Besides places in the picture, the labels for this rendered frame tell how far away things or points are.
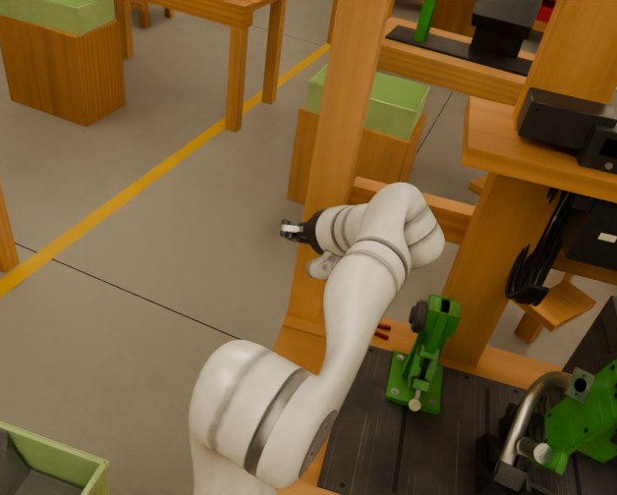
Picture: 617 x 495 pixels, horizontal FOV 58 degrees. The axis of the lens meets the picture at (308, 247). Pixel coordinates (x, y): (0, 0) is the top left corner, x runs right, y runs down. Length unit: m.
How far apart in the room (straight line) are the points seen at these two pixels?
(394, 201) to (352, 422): 0.78
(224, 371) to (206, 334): 2.22
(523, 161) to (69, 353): 2.08
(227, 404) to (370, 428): 0.92
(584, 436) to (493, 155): 0.53
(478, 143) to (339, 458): 0.71
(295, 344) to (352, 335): 0.98
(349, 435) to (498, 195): 0.62
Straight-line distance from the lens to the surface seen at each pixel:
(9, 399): 2.56
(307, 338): 1.50
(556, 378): 1.24
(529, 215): 1.28
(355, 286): 0.54
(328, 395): 0.45
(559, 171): 1.10
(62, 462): 1.27
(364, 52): 1.14
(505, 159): 1.08
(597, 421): 1.16
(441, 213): 1.38
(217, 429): 0.45
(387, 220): 0.63
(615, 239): 1.21
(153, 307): 2.79
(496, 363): 1.62
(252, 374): 0.44
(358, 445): 1.31
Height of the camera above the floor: 1.98
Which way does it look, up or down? 38 degrees down
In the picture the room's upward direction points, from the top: 10 degrees clockwise
